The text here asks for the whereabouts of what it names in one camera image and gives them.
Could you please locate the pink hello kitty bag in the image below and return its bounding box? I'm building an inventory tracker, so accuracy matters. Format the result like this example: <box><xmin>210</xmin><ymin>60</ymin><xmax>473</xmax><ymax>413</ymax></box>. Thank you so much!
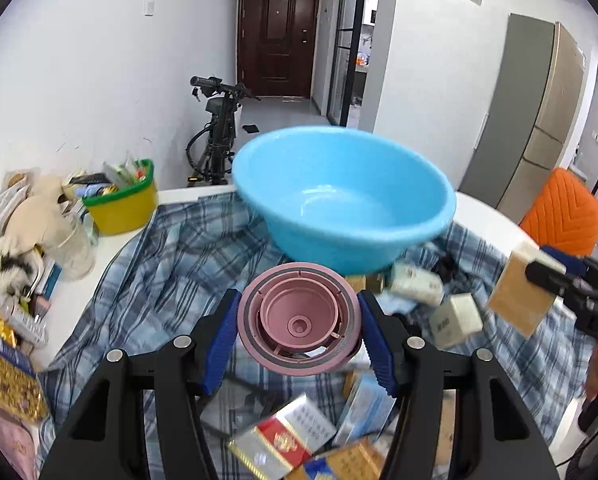
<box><xmin>0</xmin><ymin>408</ymin><xmax>39</xmax><ymax>480</ymax></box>

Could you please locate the dark brown door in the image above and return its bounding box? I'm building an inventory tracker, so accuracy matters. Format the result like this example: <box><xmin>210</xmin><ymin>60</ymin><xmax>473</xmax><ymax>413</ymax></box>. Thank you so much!
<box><xmin>237</xmin><ymin>0</ymin><xmax>319</xmax><ymax>99</ymax></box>

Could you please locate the yellow green storage bin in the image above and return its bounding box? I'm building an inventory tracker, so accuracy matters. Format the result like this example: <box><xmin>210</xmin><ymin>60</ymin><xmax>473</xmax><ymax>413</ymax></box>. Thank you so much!
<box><xmin>82</xmin><ymin>159</ymin><xmax>158</xmax><ymax>236</ymax></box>

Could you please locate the light blue plastic basin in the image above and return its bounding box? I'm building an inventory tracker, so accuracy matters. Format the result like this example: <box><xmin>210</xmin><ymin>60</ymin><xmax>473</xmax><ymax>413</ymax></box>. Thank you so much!
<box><xmin>232</xmin><ymin>126</ymin><xmax>456</xmax><ymax>275</ymax></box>

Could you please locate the light blue barcode box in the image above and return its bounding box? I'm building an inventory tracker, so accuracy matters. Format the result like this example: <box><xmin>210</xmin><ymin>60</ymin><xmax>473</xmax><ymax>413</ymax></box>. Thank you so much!
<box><xmin>331</xmin><ymin>373</ymin><xmax>395</xmax><ymax>448</ymax></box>

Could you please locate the black square frame box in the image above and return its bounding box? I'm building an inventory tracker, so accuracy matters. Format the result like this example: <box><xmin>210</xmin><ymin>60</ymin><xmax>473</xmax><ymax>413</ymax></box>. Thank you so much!
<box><xmin>199</xmin><ymin>376</ymin><xmax>263</xmax><ymax>440</ymax></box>

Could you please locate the gold blue cigarette pack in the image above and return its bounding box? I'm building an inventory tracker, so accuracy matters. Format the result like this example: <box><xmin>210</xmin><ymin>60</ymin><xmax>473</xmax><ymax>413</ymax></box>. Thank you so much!
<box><xmin>285</xmin><ymin>438</ymin><xmax>386</xmax><ymax>480</ymax></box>

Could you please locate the black framed glass door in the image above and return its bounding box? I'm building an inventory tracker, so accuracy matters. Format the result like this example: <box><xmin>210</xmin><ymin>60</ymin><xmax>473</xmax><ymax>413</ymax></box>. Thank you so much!
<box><xmin>326</xmin><ymin>0</ymin><xmax>378</xmax><ymax>129</ymax></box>

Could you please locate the grey beige refrigerator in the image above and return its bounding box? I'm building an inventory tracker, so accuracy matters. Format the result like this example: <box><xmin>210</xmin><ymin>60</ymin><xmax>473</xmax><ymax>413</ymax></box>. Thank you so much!
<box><xmin>459</xmin><ymin>14</ymin><xmax>585</xmax><ymax>223</ymax></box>

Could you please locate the white wall switch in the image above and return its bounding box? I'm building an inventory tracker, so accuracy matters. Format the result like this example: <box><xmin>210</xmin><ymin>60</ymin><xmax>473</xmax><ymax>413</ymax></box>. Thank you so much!
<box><xmin>144</xmin><ymin>1</ymin><xmax>155</xmax><ymax>18</ymax></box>

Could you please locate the blue plaid cloth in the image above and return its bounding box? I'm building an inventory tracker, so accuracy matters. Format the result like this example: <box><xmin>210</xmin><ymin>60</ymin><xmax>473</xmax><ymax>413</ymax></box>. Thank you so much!
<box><xmin>40</xmin><ymin>193</ymin><xmax>594</xmax><ymax>479</ymax></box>

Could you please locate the cereal jar black lid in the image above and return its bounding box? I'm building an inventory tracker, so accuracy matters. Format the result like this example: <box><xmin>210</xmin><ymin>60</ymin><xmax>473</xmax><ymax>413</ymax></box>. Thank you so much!
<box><xmin>0</xmin><ymin>337</ymin><xmax>48</xmax><ymax>424</ymax></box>

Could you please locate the beige plush toy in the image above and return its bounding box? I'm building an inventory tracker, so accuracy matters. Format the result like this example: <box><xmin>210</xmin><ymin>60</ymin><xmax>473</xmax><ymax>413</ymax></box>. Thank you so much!
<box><xmin>5</xmin><ymin>174</ymin><xmax>74</xmax><ymax>252</ymax></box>

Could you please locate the gold cigarette pack by basin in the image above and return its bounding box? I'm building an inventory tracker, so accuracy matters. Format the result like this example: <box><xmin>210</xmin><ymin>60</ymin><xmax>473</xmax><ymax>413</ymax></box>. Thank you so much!
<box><xmin>345</xmin><ymin>273</ymin><xmax>385</xmax><ymax>295</ymax></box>

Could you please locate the black bicycle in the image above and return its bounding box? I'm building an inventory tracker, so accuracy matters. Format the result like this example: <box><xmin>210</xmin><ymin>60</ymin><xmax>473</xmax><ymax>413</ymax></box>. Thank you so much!
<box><xmin>185</xmin><ymin>76</ymin><xmax>261</xmax><ymax>188</ymax></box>

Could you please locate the pink plastic cup lid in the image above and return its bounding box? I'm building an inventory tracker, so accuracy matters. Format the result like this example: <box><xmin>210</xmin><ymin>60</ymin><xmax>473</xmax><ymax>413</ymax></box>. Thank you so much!
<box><xmin>237</xmin><ymin>262</ymin><xmax>362</xmax><ymax>376</ymax></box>

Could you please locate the orange chair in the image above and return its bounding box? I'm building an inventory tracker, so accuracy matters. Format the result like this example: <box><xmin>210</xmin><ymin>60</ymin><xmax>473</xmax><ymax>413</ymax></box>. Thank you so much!
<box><xmin>519</xmin><ymin>168</ymin><xmax>598</xmax><ymax>257</ymax></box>

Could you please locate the cream long narrow box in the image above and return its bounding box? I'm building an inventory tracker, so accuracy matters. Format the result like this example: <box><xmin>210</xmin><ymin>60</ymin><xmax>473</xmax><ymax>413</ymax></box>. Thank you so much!
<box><xmin>389</xmin><ymin>262</ymin><xmax>444</xmax><ymax>307</ymax></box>

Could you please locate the red white cigarette pack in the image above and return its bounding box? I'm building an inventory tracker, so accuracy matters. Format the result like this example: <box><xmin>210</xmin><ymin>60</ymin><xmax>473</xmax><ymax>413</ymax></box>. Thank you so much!
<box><xmin>227</xmin><ymin>393</ymin><xmax>336</xmax><ymax>479</ymax></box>

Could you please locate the cream square carton box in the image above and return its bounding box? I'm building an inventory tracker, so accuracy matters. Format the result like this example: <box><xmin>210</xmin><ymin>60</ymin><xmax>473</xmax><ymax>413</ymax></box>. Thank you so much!
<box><xmin>428</xmin><ymin>294</ymin><xmax>483</xmax><ymax>349</ymax></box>

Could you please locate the cream orange carton box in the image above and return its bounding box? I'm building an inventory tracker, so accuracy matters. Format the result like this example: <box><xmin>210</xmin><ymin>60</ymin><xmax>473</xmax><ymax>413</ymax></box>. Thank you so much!
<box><xmin>488</xmin><ymin>242</ymin><xmax>566</xmax><ymax>339</ymax></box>

